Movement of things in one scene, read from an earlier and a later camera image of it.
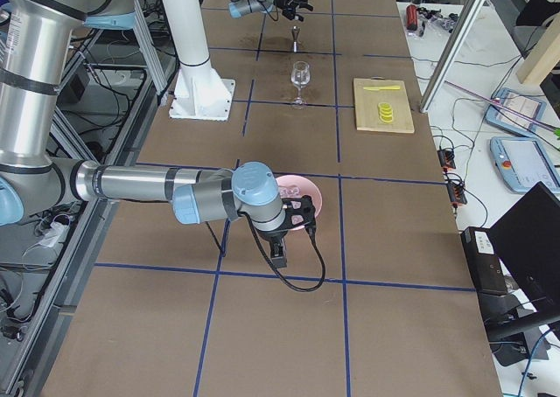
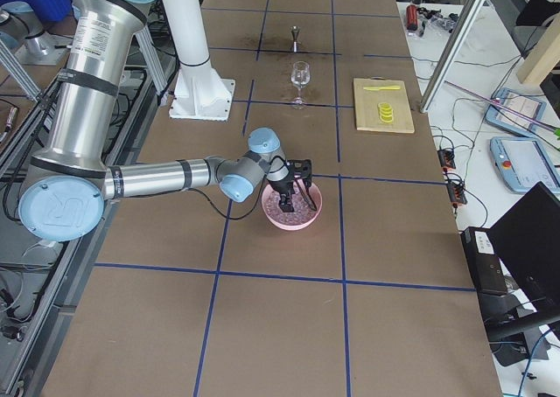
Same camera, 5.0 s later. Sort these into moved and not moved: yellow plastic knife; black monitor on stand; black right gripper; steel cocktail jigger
Moved: black right gripper
Not moved: steel cocktail jigger; yellow plastic knife; black monitor on stand
